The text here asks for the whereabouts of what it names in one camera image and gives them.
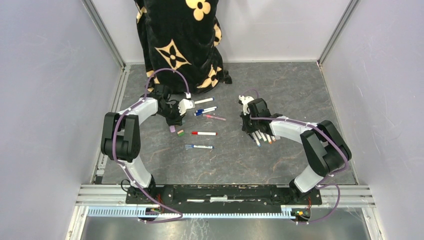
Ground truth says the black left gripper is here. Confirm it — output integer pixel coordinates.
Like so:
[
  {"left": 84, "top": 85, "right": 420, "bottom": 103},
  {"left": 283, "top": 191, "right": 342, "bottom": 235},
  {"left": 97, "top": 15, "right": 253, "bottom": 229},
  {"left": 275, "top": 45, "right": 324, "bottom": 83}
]
[{"left": 156, "top": 101, "right": 186, "bottom": 127}]

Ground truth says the pink highlighter cap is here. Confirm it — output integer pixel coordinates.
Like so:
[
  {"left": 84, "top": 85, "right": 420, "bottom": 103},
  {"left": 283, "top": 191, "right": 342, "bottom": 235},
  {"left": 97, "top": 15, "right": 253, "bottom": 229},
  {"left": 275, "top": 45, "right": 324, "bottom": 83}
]
[{"left": 169, "top": 125, "right": 176, "bottom": 133}]

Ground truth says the orange capped white marker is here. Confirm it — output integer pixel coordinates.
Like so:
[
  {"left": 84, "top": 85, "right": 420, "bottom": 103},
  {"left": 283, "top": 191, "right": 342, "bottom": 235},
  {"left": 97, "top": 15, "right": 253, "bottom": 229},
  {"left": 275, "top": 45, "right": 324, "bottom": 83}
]
[{"left": 265, "top": 134, "right": 273, "bottom": 144}]

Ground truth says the dark blue capped marker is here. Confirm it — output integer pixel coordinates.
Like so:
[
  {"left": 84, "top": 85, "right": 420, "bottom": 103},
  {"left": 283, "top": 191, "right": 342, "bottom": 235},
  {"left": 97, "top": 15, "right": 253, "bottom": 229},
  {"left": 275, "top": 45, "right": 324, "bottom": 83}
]
[
  {"left": 194, "top": 106, "right": 217, "bottom": 115},
  {"left": 194, "top": 109, "right": 215, "bottom": 116}
]

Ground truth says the pink gel pen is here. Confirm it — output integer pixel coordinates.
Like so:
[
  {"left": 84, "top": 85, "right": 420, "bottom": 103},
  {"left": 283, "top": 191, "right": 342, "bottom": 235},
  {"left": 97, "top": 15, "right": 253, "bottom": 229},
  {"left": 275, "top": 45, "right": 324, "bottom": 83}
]
[{"left": 203, "top": 114, "right": 227, "bottom": 121}]

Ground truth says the light blue capped white marker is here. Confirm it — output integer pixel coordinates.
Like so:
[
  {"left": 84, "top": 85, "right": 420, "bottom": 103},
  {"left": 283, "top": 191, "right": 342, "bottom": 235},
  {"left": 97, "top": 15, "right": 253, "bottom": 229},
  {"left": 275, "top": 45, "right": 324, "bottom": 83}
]
[{"left": 194, "top": 97, "right": 215, "bottom": 105}]

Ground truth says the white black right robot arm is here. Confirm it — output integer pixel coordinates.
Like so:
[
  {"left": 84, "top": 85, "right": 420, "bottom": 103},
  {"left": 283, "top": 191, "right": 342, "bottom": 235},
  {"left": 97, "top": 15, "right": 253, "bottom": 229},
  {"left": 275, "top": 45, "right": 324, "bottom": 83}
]
[{"left": 238, "top": 95, "right": 352, "bottom": 204}]

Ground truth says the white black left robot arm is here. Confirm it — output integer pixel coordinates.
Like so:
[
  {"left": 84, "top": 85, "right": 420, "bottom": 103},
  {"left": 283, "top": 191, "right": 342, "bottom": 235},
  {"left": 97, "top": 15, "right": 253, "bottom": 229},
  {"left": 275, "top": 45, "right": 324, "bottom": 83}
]
[{"left": 100, "top": 84, "right": 185, "bottom": 204}]

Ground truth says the clear blue ballpoint pen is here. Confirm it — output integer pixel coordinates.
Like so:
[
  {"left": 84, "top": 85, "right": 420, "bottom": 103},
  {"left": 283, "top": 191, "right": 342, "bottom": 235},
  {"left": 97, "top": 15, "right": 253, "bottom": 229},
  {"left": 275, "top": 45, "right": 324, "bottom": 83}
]
[{"left": 185, "top": 144, "right": 215, "bottom": 150}]

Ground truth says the red capped white marker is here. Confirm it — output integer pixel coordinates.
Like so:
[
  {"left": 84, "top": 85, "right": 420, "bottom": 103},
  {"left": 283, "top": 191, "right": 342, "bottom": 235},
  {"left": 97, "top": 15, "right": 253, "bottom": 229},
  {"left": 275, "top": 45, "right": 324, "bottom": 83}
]
[{"left": 191, "top": 131, "right": 218, "bottom": 136}]

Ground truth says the black floral blanket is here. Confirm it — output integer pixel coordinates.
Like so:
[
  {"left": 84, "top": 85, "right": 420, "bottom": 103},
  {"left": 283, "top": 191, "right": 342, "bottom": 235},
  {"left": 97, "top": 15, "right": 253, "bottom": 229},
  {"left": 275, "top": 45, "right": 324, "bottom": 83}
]
[{"left": 134, "top": 0, "right": 232, "bottom": 94}]

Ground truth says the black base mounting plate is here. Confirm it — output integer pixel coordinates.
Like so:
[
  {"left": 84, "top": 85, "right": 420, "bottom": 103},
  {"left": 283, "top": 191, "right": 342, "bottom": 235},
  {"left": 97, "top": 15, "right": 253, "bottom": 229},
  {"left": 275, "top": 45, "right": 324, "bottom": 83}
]
[{"left": 124, "top": 184, "right": 323, "bottom": 215}]

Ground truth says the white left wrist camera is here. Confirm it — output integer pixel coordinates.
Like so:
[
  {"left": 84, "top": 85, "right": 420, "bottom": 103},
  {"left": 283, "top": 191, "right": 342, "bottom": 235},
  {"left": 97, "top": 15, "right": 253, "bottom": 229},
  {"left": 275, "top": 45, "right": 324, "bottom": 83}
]
[{"left": 177, "top": 99, "right": 195, "bottom": 116}]

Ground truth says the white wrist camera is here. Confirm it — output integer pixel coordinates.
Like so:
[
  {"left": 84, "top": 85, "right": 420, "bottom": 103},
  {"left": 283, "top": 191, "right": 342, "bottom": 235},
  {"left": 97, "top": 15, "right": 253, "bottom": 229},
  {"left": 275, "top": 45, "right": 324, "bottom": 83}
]
[
  {"left": 238, "top": 95, "right": 254, "bottom": 115},
  {"left": 177, "top": 99, "right": 195, "bottom": 116}
]

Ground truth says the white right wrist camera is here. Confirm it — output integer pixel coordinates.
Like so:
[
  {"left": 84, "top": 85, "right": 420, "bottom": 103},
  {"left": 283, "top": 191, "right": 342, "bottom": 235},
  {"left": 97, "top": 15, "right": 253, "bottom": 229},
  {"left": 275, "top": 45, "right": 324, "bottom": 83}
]
[{"left": 238, "top": 95, "right": 254, "bottom": 115}]

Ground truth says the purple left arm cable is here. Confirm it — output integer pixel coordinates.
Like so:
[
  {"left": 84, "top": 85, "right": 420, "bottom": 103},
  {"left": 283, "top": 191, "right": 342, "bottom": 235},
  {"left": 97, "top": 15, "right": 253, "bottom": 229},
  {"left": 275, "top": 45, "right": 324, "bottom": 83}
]
[{"left": 111, "top": 67, "right": 192, "bottom": 224}]

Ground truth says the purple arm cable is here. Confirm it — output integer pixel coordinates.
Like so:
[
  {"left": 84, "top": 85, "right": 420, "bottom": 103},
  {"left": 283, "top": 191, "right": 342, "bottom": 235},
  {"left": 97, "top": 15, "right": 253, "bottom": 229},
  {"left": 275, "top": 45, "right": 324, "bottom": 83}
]
[
  {"left": 111, "top": 67, "right": 192, "bottom": 224},
  {"left": 241, "top": 88, "right": 351, "bottom": 225}
]

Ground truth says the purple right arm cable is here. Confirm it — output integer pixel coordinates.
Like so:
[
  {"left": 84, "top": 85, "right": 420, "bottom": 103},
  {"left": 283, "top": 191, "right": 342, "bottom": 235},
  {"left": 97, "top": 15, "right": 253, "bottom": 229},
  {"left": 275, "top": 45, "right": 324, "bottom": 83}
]
[{"left": 241, "top": 88, "right": 351, "bottom": 225}]

